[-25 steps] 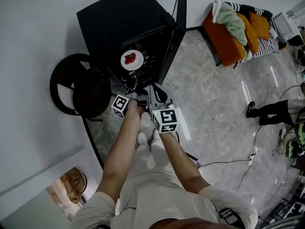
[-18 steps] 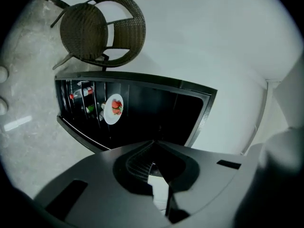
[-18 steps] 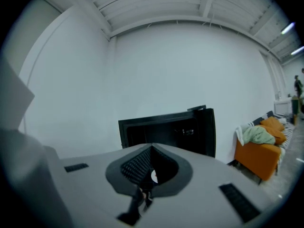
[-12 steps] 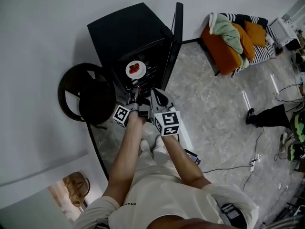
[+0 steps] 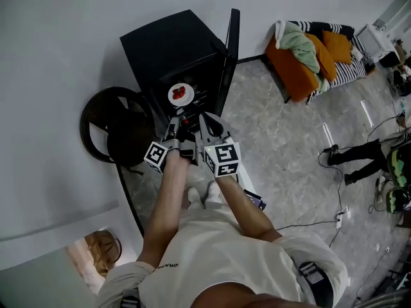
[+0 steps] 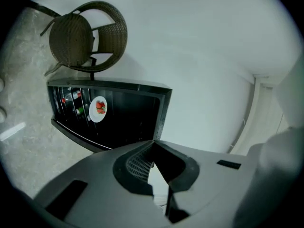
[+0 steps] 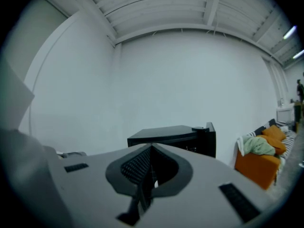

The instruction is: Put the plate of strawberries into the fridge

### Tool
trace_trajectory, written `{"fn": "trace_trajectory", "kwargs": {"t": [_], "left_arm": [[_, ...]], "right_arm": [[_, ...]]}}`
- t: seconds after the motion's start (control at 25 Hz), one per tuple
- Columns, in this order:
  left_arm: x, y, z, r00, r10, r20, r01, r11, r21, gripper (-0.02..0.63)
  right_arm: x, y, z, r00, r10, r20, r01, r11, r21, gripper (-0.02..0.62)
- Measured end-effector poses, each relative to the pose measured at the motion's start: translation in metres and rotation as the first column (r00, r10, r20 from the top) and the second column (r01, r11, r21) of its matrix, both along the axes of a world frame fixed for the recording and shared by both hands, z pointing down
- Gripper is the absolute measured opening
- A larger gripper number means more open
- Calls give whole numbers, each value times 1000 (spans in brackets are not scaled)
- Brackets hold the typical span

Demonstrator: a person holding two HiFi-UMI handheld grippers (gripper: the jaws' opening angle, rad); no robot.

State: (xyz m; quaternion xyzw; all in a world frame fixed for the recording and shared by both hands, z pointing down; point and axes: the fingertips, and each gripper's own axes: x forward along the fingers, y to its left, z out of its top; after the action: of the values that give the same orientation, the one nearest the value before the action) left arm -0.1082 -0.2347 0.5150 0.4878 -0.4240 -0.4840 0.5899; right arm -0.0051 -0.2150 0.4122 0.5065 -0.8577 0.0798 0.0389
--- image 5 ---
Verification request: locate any black cable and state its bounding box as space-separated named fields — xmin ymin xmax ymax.
xmin=317 ymin=146 xmax=344 ymax=214
xmin=329 ymin=226 xmax=342 ymax=246
xmin=275 ymin=219 xmax=338 ymax=231

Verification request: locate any black wicker chair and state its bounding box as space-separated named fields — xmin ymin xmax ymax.
xmin=79 ymin=87 xmax=158 ymax=176

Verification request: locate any white round plate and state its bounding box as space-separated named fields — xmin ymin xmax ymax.
xmin=168 ymin=82 xmax=195 ymax=107

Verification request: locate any green black bag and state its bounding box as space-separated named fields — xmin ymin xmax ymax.
xmin=385 ymin=187 xmax=411 ymax=214

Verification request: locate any grey harness strap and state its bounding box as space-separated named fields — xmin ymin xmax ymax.
xmin=290 ymin=255 xmax=335 ymax=308
xmin=120 ymin=295 xmax=142 ymax=308

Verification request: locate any black white striped cover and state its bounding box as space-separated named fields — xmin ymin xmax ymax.
xmin=288 ymin=20 xmax=367 ymax=104

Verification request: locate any white board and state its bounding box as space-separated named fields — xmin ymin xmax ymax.
xmin=236 ymin=164 xmax=257 ymax=194

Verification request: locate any person's right forearm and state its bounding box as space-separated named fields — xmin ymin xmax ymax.
xmin=214 ymin=175 xmax=283 ymax=243

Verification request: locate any person's left forearm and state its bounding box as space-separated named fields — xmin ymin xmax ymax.
xmin=136 ymin=154 xmax=190 ymax=269

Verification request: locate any orange cushion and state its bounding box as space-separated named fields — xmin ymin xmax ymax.
xmin=304 ymin=33 xmax=337 ymax=82
xmin=322 ymin=30 xmax=353 ymax=65

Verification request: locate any white side table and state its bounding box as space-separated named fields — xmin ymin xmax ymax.
xmin=356 ymin=22 xmax=401 ymax=64

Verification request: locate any person's white t-shirt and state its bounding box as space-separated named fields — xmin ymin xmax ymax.
xmin=96 ymin=200 xmax=349 ymax=308

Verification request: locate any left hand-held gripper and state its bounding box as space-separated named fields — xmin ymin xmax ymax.
xmin=143 ymin=107 xmax=200 ymax=175

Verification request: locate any person's white shoe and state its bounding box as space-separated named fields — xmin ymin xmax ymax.
xmin=187 ymin=187 xmax=205 ymax=210
xmin=205 ymin=180 xmax=224 ymax=205

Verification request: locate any person's face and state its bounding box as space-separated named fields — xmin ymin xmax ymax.
xmin=189 ymin=282 xmax=319 ymax=308

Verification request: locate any orange sofa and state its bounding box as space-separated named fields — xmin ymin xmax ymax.
xmin=265 ymin=20 xmax=369 ymax=105

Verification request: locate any light green blanket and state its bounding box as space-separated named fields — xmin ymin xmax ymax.
xmin=275 ymin=20 xmax=330 ymax=92

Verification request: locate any person's left white shoe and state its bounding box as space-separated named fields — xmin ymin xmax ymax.
xmin=187 ymin=187 xmax=205 ymax=210

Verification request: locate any dark flat device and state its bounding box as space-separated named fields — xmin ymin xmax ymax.
xmin=243 ymin=189 xmax=267 ymax=212

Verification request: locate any black mini fridge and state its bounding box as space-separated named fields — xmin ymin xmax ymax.
xmin=119 ymin=8 xmax=241 ymax=134

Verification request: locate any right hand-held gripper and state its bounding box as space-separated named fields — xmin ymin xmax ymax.
xmin=198 ymin=112 xmax=242 ymax=178

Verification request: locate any person's right white shoe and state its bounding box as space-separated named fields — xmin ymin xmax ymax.
xmin=205 ymin=180 xmax=224 ymax=205

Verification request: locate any brown woven handbag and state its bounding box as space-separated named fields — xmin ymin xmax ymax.
xmin=83 ymin=230 xmax=123 ymax=277

